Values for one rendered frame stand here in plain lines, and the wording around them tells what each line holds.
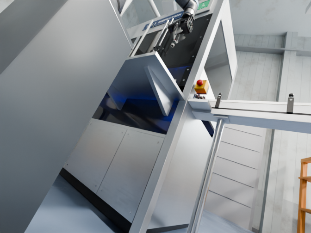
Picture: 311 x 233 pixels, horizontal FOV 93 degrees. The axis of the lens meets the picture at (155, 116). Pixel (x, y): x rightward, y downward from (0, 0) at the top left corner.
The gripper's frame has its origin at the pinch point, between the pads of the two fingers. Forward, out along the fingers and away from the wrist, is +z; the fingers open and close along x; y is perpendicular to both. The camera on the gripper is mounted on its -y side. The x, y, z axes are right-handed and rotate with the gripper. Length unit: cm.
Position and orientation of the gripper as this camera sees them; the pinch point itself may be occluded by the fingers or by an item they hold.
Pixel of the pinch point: (174, 40)
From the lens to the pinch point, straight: 104.4
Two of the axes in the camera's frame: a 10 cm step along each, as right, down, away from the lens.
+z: -3.8, 8.7, -3.2
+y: 7.8, 1.1, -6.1
